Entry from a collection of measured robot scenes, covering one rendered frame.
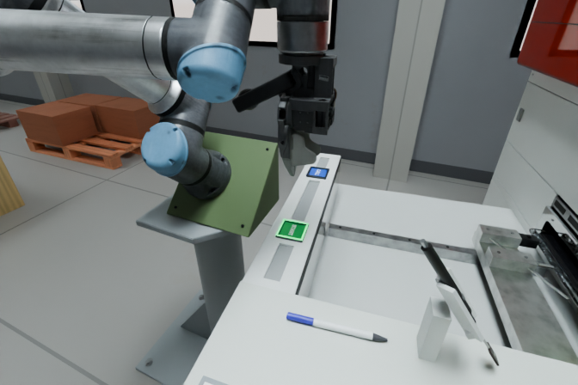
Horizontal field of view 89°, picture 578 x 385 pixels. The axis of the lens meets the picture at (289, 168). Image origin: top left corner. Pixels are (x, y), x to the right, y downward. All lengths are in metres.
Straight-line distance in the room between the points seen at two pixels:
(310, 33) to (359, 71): 2.46
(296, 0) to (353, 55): 2.46
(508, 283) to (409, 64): 2.01
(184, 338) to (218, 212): 0.90
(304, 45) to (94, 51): 0.26
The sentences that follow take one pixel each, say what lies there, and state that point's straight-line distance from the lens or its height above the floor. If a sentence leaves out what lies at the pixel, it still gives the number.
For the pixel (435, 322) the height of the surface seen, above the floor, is 1.04.
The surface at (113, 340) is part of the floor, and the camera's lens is 1.80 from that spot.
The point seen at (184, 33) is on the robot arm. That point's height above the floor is 1.34.
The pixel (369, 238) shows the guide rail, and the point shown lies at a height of 0.84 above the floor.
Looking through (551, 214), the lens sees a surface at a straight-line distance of 0.94.
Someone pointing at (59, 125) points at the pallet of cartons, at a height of 0.37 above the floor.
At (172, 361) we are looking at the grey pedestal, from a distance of 1.62.
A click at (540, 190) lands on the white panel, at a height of 0.95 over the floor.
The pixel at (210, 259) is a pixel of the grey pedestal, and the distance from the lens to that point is 1.02.
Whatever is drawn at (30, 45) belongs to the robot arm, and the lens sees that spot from 0.49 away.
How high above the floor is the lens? 1.36
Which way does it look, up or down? 28 degrees down
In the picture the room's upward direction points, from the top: straight up
